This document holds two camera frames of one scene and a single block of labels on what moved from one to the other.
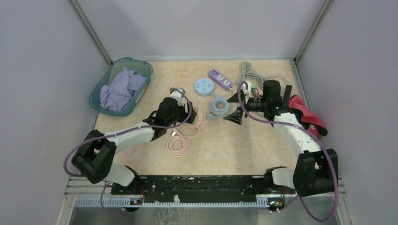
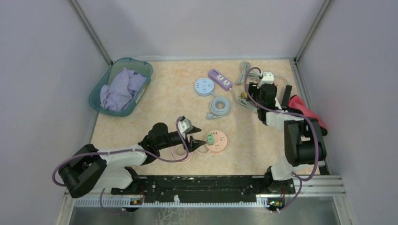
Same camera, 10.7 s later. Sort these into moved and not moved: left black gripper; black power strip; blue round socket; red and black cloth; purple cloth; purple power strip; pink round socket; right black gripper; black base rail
Moved: pink round socket; right black gripper; left black gripper
Not moved: blue round socket; red and black cloth; black base rail; purple power strip; purple cloth; black power strip
